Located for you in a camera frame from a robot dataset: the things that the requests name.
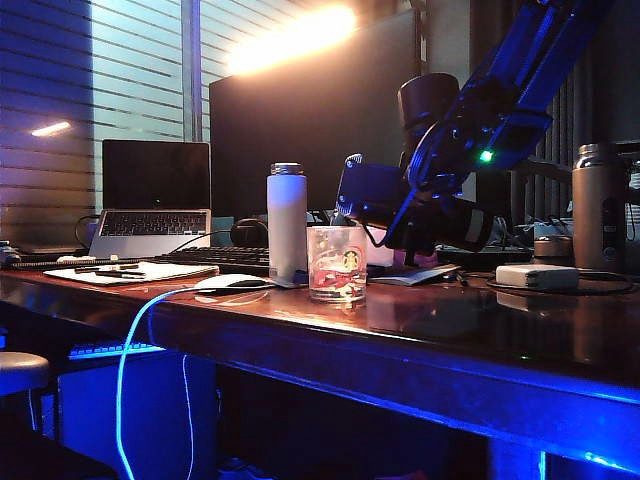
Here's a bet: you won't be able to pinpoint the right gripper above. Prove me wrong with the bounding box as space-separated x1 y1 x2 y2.
388 117 504 251

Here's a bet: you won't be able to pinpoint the black thermos with grey label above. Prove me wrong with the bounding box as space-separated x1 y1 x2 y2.
335 152 494 254

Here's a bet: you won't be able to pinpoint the printed clear glass cup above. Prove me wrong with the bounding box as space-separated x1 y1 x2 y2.
306 224 369 305

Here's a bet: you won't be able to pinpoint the white thermos bottle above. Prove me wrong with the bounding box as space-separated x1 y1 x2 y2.
266 162 309 284

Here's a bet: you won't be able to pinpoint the bronze thermos bottle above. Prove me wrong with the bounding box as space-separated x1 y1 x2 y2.
571 143 626 274

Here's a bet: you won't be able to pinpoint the blue booklet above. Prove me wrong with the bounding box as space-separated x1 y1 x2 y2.
372 264 461 288

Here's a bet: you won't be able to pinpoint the black computer monitor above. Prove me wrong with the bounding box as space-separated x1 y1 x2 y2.
209 9 424 220

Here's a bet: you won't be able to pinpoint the white power adapter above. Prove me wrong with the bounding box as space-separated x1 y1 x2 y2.
495 264 580 292

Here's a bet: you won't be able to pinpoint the black headphones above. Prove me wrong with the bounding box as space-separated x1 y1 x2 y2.
229 218 270 250

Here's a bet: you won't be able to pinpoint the white flat mouse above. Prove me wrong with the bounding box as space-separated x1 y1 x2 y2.
193 274 274 297

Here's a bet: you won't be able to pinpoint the black keyboard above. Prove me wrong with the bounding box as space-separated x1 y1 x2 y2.
152 246 272 277

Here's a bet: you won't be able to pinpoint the dark curtain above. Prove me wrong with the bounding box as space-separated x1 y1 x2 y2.
469 0 640 226

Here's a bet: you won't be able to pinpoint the white notepad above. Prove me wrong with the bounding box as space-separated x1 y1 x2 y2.
43 261 221 287

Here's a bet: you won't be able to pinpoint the silver open laptop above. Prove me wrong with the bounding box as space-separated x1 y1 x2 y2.
88 139 213 261

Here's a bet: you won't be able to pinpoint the striped frosted glass partition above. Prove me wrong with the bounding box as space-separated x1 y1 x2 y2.
0 0 351 251

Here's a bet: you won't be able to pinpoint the light coloured keyboard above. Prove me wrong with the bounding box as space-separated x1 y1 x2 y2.
68 340 167 362

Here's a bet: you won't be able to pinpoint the white drawer cabinet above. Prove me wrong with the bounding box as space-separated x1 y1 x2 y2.
57 350 219 480

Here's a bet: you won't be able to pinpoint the long black bar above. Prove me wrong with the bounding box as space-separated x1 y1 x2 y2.
9 257 157 271

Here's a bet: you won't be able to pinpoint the small dark gadget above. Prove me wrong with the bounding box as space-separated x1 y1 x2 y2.
0 241 24 269

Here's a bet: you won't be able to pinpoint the round grey stool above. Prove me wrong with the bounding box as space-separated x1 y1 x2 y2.
0 352 54 437

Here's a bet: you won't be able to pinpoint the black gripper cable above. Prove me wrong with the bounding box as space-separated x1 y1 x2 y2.
363 192 420 250

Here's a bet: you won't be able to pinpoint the black angled rail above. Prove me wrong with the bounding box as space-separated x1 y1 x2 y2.
514 154 574 187

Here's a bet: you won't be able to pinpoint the thin white cable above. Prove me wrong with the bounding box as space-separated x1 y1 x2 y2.
180 354 196 480

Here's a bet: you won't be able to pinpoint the white charging cable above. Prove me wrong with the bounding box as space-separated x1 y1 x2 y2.
115 282 217 480

